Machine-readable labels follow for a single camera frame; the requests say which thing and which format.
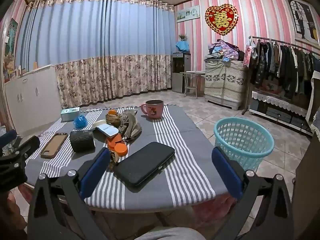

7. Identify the black leather case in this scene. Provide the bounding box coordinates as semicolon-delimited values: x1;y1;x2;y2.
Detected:
113;141;175;187

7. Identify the pink mug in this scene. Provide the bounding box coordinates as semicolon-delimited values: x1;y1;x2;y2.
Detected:
140;99;164;120

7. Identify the red gold heart decoration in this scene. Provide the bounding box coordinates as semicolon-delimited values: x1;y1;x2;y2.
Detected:
205;5;239;36

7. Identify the blue cloth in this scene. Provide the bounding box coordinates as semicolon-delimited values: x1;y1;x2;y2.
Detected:
175;41;189;53

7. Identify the brown wooden furniture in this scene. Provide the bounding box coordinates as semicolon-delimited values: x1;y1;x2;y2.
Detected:
291;125;320;240

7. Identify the pile of clothes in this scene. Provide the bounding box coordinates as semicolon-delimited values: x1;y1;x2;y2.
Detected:
204;39;247;62

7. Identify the low dark cabinet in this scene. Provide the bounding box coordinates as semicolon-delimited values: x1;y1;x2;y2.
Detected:
249;97;313;137

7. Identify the black white wall poster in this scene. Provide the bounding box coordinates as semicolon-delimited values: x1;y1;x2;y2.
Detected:
286;0;320;45

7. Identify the grey water dispenser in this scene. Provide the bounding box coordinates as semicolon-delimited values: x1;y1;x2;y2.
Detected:
171;52;191;93

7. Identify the person's left forearm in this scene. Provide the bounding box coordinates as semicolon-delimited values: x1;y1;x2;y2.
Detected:
0;190;27;240

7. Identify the orange plastic lid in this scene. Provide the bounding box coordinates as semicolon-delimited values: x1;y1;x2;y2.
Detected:
106;134;128;155

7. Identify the white cabinet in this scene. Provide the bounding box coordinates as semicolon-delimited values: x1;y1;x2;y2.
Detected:
4;64;62;135

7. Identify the pink hanging bag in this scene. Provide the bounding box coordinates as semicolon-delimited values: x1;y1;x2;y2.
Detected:
244;39;257;67

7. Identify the teal plastic mesh basket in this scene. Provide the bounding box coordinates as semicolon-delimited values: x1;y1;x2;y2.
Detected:
214;117;275;172

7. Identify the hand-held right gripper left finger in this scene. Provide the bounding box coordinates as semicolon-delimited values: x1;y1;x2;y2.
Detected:
27;147;112;240

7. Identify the white blue packet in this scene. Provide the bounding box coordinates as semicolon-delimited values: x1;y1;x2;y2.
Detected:
96;124;118;138

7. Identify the long wall picture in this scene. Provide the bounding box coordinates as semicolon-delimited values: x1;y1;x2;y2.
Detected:
176;5;200;22

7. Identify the green wall poster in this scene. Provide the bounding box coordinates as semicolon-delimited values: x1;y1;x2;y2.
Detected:
4;17;19;58

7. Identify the white oval box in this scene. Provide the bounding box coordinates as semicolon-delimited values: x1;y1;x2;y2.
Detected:
90;119;108;130

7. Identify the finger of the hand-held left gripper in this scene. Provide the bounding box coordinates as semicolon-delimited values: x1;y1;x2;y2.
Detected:
15;135;40;159
2;129;17;145

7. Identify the white washing machine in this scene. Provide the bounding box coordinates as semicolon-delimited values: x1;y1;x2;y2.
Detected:
205;94;245;110

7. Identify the small metal table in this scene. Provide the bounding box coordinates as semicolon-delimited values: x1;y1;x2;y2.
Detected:
180;70;205;98

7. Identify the row of hanging clothes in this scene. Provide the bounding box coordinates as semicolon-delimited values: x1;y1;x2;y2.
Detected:
250;40;320;100

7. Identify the white lace cloth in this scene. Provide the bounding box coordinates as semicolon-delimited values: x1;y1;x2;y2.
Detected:
251;90;309;117

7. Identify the toy bundle with orange parts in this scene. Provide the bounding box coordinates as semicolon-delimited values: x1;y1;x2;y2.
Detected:
120;110;142;143

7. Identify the metal clothes rack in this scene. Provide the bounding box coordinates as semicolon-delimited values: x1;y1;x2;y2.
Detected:
241;35;320;115

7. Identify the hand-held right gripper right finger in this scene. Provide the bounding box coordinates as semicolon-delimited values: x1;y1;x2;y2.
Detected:
211;146;294;240

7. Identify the brown phone case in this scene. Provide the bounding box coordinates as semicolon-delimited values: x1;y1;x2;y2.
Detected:
40;132;69;159

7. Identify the black ribbed cylinder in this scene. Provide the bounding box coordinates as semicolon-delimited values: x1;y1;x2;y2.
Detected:
69;129;96;153

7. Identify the grey white striped tablecloth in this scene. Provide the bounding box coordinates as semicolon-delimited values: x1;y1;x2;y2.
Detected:
25;105;230;212

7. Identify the teal tissue box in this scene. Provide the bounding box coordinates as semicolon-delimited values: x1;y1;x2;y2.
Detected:
61;107;80;122

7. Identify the patterned cover cloth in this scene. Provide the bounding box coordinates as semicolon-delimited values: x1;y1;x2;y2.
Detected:
204;59;247;97

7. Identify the blue plastic cover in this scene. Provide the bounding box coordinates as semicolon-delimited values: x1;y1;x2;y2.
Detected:
74;115;87;128

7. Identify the person's grey clothing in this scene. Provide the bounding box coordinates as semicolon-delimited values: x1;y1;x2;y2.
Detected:
135;227;207;240

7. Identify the blue floral curtain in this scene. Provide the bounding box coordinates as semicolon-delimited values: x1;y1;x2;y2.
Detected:
19;0;175;108

